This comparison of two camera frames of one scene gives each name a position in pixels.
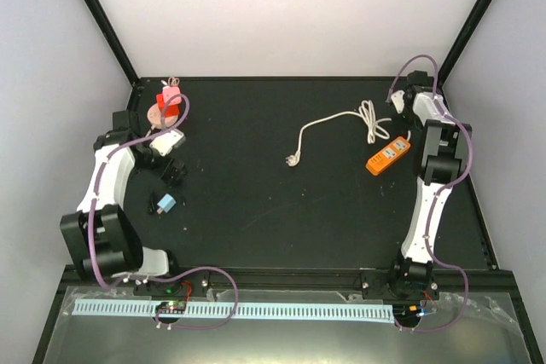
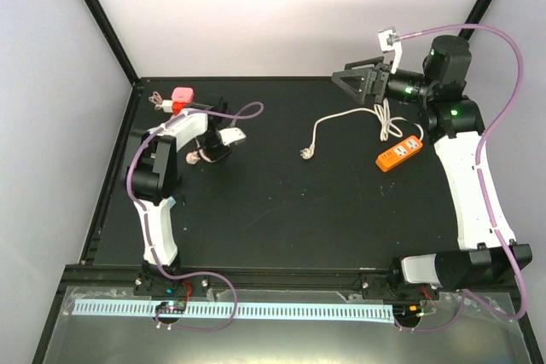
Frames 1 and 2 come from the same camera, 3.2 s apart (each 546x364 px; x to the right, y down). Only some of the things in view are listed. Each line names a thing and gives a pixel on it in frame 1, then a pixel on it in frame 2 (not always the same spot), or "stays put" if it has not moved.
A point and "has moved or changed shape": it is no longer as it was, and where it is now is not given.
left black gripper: [173, 175] to [215, 156]
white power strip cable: [366, 112] to [391, 124]
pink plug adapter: [169, 91] to [182, 95]
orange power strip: [387, 156] has moved or changed shape
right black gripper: [402, 126] to [379, 81]
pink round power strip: [154, 118] to [194, 157]
